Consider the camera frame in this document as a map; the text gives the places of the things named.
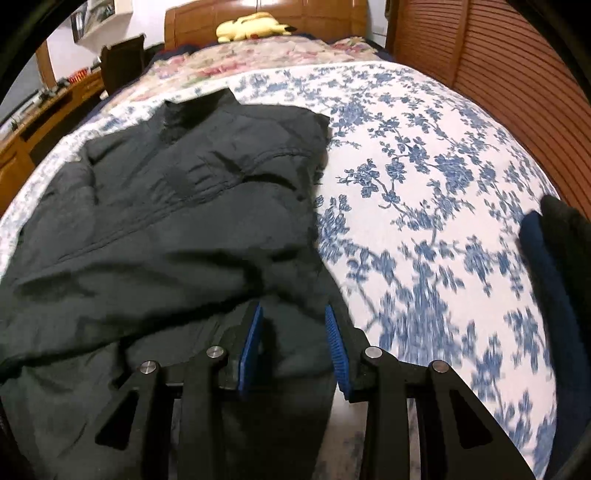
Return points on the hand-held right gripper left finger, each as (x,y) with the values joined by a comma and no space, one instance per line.
(249,346)

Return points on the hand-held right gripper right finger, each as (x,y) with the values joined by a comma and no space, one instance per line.
(337,350)

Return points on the black zip jacket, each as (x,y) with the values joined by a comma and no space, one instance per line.
(161,230)

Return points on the blue floral bedsheet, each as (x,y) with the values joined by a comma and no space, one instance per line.
(415,184)

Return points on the folded navy garment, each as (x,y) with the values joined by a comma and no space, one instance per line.
(549,286)

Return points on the folded black garment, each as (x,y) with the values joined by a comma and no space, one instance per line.
(568,230)

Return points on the wooden desk cabinet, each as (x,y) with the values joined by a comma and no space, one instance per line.
(14,157)

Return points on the dark chair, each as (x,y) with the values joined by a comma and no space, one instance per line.
(122,64)

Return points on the yellow plush toy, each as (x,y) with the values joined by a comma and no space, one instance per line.
(249,27)

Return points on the red basket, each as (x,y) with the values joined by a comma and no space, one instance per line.
(78,76)

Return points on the black device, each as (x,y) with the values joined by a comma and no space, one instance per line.
(53,91)

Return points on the wooden louvered wardrobe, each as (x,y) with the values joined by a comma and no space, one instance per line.
(508,69)

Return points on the wooden bed headboard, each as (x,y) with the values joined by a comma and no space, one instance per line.
(194,18)

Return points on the wooden window frame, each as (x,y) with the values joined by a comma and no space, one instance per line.
(45,64)

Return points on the white wall shelf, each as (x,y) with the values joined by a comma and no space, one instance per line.
(104,25)

